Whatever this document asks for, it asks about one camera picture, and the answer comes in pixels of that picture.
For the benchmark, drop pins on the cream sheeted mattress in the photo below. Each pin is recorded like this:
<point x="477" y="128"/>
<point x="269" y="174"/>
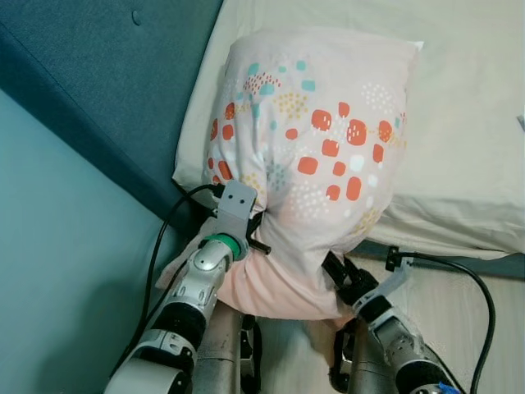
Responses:
<point x="467" y="123"/>

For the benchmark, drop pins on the pink patterned pillow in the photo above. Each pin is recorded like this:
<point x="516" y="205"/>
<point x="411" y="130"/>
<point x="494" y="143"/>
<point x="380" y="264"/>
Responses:
<point x="312" y="107"/>

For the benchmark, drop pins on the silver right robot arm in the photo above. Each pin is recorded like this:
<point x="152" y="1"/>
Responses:
<point x="402" y="345"/>

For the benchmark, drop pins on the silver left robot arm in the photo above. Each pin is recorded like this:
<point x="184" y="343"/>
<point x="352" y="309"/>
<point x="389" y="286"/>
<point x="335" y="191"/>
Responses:
<point x="193" y="287"/>

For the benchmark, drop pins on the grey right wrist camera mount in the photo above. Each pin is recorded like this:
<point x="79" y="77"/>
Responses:
<point x="394" y="283"/>

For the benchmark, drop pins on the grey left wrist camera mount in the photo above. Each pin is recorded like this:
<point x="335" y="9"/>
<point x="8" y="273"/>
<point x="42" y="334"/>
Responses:
<point x="238" y="205"/>

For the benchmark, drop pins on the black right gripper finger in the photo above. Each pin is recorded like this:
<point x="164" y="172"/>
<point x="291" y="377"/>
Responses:
<point x="336" y="267"/>

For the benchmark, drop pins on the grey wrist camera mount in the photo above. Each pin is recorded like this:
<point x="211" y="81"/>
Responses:
<point x="394" y="283"/>
<point x="238" y="205"/>

